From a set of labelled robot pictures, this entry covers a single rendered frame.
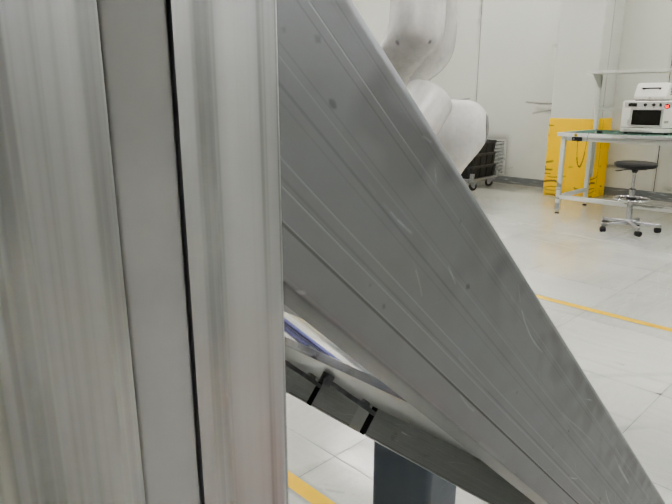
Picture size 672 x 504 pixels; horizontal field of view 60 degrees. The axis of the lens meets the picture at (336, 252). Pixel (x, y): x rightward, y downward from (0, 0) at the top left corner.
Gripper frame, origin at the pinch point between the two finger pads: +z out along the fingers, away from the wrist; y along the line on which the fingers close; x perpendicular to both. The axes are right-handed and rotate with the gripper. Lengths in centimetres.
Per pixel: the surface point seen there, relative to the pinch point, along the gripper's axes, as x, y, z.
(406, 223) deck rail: 44, -49, 17
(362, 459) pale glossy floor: -109, 53, 20
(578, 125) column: -437, 231, -419
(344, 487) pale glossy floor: -99, 47, 30
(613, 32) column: -388, 216, -510
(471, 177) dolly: -452, 339, -343
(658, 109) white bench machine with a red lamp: -365, 124, -376
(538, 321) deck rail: 35, -49, 15
